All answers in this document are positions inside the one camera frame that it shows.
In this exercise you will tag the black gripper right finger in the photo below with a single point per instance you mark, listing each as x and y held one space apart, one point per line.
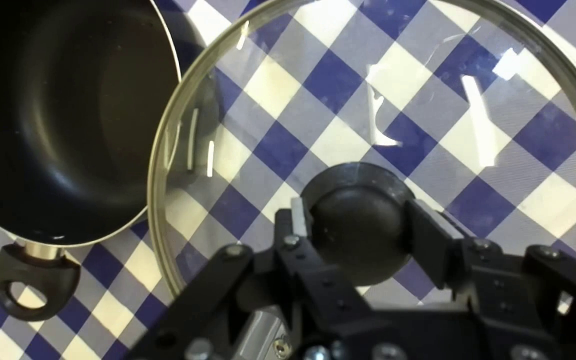
521 300

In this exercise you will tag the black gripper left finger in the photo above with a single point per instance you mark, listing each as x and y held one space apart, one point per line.
300 281

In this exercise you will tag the clear glass lid black knob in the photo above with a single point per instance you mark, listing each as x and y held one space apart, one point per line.
359 232

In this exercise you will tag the black cooking pot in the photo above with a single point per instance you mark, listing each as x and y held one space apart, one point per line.
68 121

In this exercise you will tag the blue white checkered tablecloth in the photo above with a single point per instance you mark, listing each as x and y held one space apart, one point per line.
114 312

